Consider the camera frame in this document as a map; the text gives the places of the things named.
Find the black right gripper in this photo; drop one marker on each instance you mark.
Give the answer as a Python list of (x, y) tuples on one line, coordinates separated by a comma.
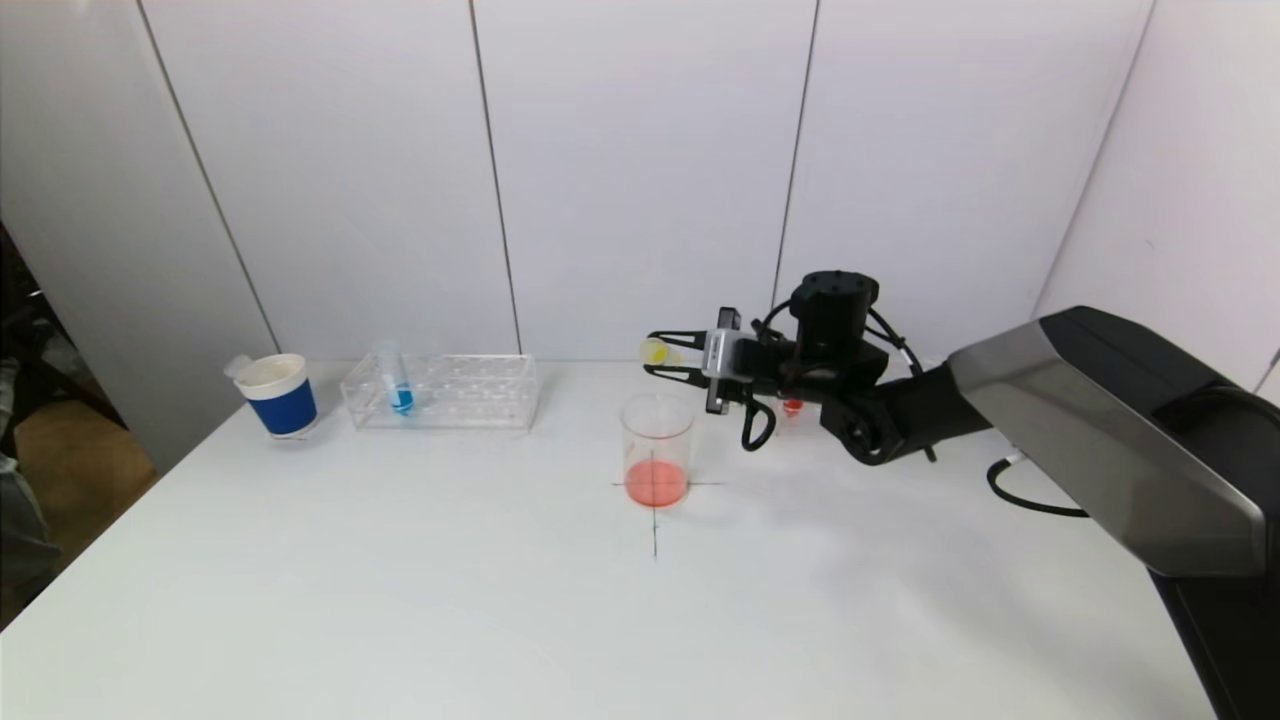
[(718, 360)]

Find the yellow pigment test tube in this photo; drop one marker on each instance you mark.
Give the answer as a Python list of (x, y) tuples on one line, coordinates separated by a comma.
[(655, 351)]

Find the orange pigment test tube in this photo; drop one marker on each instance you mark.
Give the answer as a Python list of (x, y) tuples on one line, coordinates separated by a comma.
[(240, 368)]

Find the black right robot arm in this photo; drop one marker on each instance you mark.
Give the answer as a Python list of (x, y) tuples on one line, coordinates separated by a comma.
[(1100, 420)]

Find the red pigment test tube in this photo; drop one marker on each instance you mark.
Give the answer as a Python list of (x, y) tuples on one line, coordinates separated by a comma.
[(793, 407)]

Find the clear glass beaker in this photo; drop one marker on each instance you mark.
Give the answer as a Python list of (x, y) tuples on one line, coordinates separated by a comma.
[(655, 480)]

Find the blue pigment test tube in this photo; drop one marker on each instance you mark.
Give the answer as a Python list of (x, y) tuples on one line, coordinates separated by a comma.
[(403, 401)]

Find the blue white paper cup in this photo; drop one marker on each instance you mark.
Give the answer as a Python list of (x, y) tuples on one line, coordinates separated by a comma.
[(285, 408)]

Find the grey trouser leg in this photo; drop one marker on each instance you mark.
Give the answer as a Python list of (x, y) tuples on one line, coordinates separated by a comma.
[(20, 520)]

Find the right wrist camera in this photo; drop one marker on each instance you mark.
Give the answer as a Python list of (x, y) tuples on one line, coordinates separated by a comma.
[(725, 355)]

